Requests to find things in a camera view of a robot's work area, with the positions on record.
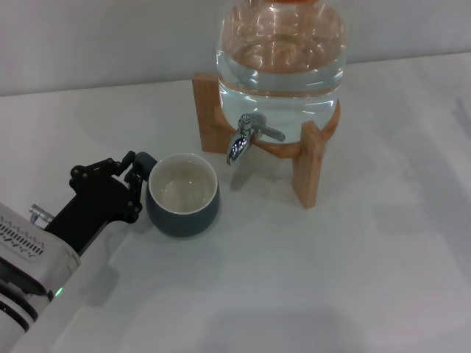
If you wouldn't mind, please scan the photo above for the clear glass water dispenser jar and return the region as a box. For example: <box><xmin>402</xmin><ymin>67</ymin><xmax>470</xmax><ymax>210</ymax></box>
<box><xmin>216</xmin><ymin>0</ymin><xmax>350</xmax><ymax>144</ymax></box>

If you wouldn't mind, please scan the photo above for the white vented wrist camera box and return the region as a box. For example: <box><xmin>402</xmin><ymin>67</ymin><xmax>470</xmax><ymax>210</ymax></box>
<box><xmin>0</xmin><ymin>201</ymin><xmax>82</xmax><ymax>295</ymax></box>

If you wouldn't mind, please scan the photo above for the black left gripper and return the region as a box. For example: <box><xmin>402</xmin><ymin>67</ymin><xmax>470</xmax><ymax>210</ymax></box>
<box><xmin>43</xmin><ymin>149</ymin><xmax>144</xmax><ymax>260</ymax></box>

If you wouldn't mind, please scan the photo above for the black cup with white inside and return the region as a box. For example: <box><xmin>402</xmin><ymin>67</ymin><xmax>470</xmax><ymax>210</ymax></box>
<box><xmin>134</xmin><ymin>151</ymin><xmax>222</xmax><ymax>239</ymax></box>

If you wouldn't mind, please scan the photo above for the chrome faucet with lever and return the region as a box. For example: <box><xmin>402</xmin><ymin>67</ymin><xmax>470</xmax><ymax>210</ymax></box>
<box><xmin>225</xmin><ymin>113</ymin><xmax>286</xmax><ymax>166</ymax></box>

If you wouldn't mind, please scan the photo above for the silver eye bolt fitting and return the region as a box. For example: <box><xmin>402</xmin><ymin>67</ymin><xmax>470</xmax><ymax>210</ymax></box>
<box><xmin>28</xmin><ymin>203</ymin><xmax>54</xmax><ymax>224</ymax></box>

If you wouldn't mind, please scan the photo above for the wooden dispenser stand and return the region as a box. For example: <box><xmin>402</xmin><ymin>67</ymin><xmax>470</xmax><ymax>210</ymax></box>
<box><xmin>192</xmin><ymin>71</ymin><xmax>341</xmax><ymax>210</ymax></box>

